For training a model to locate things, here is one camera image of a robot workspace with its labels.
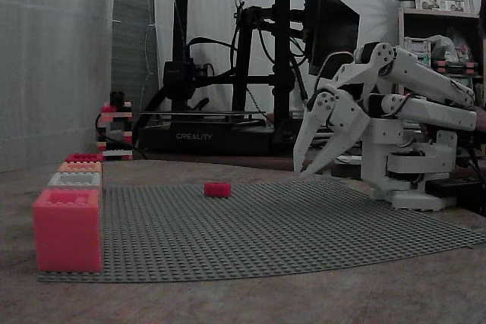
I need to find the small red Lego brick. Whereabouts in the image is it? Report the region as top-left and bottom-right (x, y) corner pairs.
(204, 181), (232, 199)

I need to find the grey Lego baseplate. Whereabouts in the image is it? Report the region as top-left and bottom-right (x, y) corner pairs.
(36, 175), (486, 284)

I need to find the red lego block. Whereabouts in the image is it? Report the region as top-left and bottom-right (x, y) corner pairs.
(65, 153), (105, 164)

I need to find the orange lego block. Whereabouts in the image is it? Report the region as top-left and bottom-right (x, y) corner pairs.
(56, 161), (104, 174)

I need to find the grey lego block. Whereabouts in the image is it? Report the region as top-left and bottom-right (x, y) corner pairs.
(47, 171), (104, 190)

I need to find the large pink lego block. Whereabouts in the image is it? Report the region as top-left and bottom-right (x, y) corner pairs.
(32, 187), (104, 274)

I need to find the black computer monitor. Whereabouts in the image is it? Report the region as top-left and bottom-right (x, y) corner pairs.
(305, 0), (361, 78)

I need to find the brown wooden desk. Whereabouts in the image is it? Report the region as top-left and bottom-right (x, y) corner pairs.
(132, 148), (370, 181)

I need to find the white storage crate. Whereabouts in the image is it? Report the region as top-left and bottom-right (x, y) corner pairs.
(403, 36), (433, 55)

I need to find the black Creality 3D printer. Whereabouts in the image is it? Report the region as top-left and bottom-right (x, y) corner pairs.
(137, 0), (307, 156)

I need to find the wooden shelf unit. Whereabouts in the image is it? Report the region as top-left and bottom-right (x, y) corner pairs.
(396, 8), (486, 109)

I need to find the person's head with dark hair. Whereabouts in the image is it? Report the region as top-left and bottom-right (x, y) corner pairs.
(478, 0), (486, 40)

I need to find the white curtain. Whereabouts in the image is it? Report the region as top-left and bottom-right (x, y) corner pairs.
(0, 0), (117, 174)

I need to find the small white picture frame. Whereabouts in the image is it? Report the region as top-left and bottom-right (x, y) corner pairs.
(414, 0), (470, 14)

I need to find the Lego tower with black camera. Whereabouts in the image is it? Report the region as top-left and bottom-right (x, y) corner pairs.
(95, 90), (134, 161)

